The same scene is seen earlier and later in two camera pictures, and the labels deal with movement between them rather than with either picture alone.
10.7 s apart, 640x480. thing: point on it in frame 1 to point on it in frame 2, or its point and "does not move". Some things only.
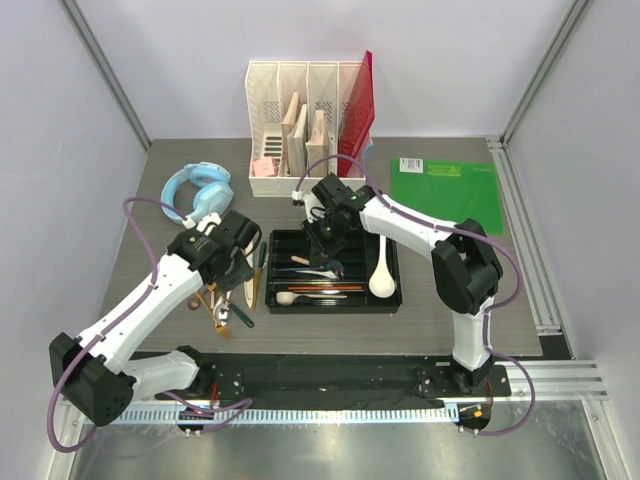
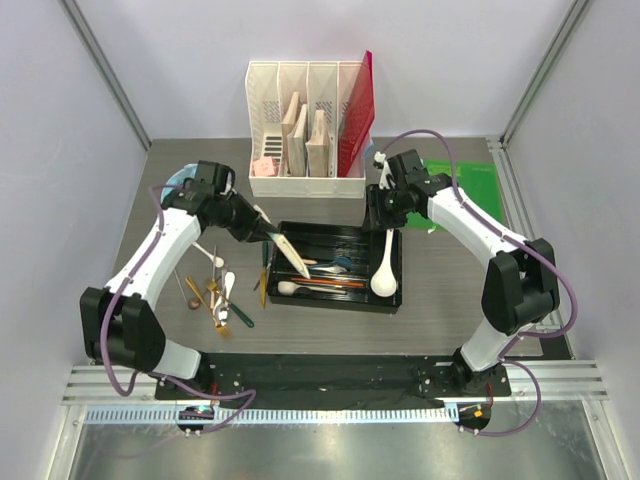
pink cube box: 264,167 does not move
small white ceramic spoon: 286,298 to 288,288
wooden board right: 318,145 does not move
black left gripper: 244,273 to 254,228
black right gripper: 319,250 to 376,217
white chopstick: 322,296 to 317,284
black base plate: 247,377 does not move
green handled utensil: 243,318 does not move
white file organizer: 294,114 does not move
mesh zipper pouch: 371,145 does not move
